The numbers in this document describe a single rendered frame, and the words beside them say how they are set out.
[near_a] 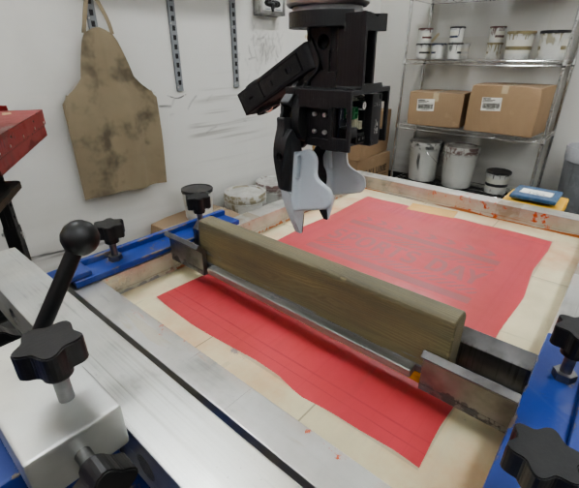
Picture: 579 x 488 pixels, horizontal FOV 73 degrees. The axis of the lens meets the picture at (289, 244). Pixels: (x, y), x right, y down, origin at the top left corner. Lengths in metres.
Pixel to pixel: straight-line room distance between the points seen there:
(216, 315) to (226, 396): 0.18
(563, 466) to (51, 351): 0.31
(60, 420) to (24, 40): 2.18
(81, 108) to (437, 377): 2.21
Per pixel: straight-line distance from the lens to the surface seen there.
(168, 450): 0.31
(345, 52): 0.38
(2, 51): 2.35
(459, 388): 0.42
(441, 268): 0.71
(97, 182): 2.46
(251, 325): 0.54
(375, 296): 0.42
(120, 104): 2.49
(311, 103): 0.38
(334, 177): 0.46
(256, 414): 0.38
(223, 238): 0.56
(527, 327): 0.62
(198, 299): 0.60
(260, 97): 0.44
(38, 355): 0.27
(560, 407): 0.44
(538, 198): 1.12
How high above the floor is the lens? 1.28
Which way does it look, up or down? 26 degrees down
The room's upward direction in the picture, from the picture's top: straight up
